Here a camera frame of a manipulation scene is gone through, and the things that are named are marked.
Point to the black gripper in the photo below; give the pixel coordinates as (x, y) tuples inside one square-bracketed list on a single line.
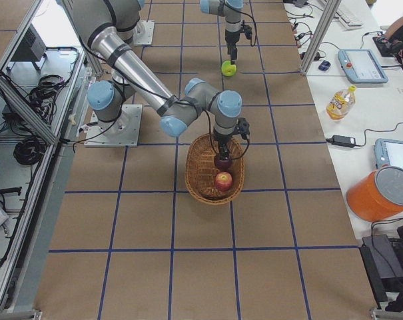
[(220, 138), (231, 42)]

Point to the dark purple apple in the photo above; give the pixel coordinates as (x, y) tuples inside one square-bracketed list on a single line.
[(222, 164)]

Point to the green apple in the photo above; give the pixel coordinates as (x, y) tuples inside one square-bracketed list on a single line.
[(228, 68)]

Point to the red apple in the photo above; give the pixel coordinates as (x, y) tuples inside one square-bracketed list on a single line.
[(223, 181)]

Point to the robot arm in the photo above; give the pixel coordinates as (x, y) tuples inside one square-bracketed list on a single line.
[(106, 27), (232, 13)]

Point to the wicker basket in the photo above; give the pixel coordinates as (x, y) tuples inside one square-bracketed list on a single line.
[(200, 174)]

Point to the person's hand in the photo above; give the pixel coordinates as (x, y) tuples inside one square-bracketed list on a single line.
[(389, 33)]

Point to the blue computer mouse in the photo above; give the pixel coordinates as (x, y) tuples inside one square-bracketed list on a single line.
[(324, 66)]

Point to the yellow drink bottle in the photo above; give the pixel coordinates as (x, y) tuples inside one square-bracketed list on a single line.
[(341, 103)]

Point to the white keyboard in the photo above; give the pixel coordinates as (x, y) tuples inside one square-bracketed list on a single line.
[(346, 18)]

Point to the black power brick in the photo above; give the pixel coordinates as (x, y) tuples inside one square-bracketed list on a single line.
[(342, 141)]

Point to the right teach pendant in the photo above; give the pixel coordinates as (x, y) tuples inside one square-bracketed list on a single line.
[(361, 66)]

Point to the teach pendant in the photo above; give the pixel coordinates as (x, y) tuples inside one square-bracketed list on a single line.
[(361, 66), (388, 152)]

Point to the orange bucket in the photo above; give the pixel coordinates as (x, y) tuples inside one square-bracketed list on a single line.
[(379, 195)]

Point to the grey electronics box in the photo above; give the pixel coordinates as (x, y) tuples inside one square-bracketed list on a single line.
[(31, 49)]

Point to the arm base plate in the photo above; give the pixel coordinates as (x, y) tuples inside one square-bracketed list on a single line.
[(124, 131), (143, 33)]

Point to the front aluminium frame post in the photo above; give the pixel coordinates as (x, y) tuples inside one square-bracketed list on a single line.
[(319, 33)]

